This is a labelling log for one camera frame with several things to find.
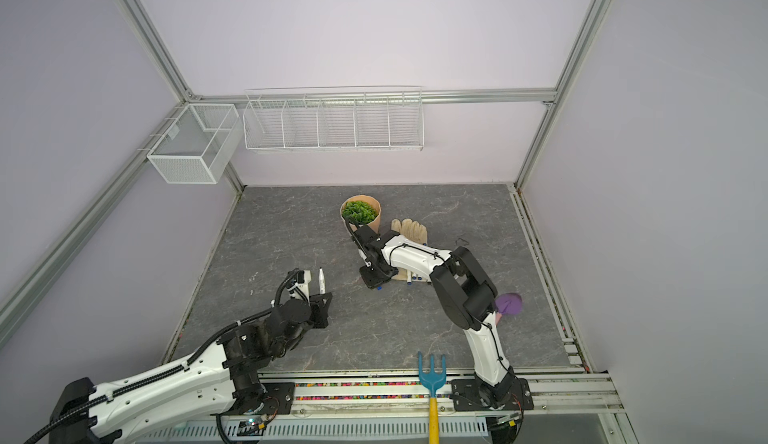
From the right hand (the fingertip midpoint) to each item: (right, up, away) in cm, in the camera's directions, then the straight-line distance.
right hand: (376, 282), depth 93 cm
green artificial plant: (-6, +22, +5) cm, 23 cm away
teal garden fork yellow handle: (+16, -21, -18) cm, 32 cm away
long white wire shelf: (+2, +56, +14) cm, 58 cm away
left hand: (-11, -1, -15) cm, 19 cm away
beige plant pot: (-1, +18, +3) cm, 18 cm away
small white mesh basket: (-61, +45, +6) cm, 76 cm away
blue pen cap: (+1, -2, -1) cm, 2 cm away
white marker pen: (+10, +1, +1) cm, 11 cm away
